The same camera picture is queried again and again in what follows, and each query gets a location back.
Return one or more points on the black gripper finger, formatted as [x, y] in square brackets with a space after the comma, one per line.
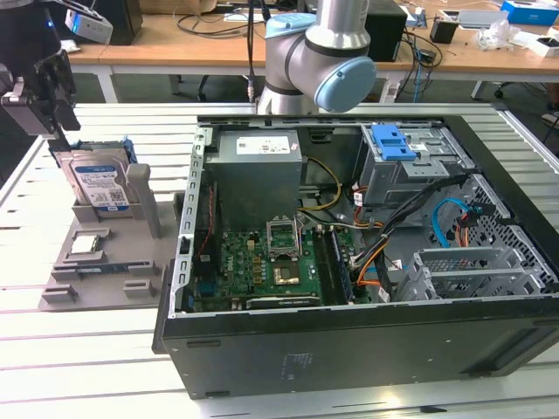
[57, 83]

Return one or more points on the hard disk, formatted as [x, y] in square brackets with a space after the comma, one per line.
[98, 179]

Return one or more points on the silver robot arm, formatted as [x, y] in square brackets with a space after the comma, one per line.
[301, 61]

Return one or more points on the grey disk bay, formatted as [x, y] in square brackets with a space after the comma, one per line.
[458, 257]

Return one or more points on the crumpled white paper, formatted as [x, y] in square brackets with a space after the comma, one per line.
[70, 46]

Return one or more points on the large black box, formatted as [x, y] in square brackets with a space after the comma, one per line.
[126, 22]

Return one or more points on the wooden desk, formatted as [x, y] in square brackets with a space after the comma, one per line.
[174, 48]

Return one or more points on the silver CPU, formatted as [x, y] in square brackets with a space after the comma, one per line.
[86, 245]

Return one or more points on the grey parts rack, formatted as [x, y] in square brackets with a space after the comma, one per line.
[113, 249]

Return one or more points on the dark RAM stick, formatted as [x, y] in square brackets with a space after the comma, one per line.
[100, 268]

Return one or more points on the grey power supply unit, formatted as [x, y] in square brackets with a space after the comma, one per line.
[253, 183]

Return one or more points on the black case fan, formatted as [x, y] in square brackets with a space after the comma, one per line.
[203, 266]

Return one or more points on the green motherboard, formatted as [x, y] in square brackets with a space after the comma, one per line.
[244, 262]

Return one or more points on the locking lever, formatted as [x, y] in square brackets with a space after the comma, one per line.
[298, 240]

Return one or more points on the CPU socket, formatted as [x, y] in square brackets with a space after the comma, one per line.
[286, 275]

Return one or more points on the black graphics card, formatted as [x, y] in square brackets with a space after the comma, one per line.
[284, 302]

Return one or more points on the RAM slot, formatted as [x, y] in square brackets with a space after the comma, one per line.
[325, 270]

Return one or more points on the black speaker box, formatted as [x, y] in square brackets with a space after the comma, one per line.
[388, 35]

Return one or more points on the blue bay latch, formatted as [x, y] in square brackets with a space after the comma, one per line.
[391, 142]

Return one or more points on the installed RAM stick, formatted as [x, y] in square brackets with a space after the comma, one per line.
[342, 270]

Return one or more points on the grey optical drive bay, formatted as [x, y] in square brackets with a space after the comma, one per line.
[393, 183]

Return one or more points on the small black box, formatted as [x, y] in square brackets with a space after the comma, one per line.
[443, 32]

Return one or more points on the black PC case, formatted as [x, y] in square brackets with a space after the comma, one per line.
[349, 349]

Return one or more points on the grey flat tray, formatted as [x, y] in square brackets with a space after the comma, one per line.
[480, 18]

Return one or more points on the crumpled clear plastic bag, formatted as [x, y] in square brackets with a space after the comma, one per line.
[495, 37]

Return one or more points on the blue cardboard box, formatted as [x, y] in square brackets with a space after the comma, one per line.
[533, 13]

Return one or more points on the white box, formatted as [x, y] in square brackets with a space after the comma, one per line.
[541, 48]

